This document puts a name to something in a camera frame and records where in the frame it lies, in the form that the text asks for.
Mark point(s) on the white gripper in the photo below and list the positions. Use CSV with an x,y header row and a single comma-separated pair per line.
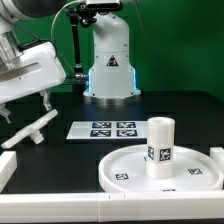
x,y
37,69

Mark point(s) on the white right fence block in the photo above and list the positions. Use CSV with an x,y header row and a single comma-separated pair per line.
x,y
217,154

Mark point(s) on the white round table top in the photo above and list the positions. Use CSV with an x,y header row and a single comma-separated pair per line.
x,y
125,170

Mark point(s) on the white fence block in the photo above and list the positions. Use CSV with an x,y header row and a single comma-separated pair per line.
x,y
217,154
8,164

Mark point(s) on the white left fence block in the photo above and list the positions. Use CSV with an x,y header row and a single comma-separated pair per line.
x,y
8,164

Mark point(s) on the white cross-shaped table base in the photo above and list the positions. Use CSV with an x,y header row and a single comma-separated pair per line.
x,y
31,130

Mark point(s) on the white front fence bar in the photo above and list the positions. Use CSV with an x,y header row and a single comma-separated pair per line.
x,y
106,207

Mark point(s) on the white marker sheet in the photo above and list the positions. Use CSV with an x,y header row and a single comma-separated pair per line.
x,y
85,130

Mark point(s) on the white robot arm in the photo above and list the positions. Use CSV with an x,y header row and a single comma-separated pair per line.
x,y
111,77

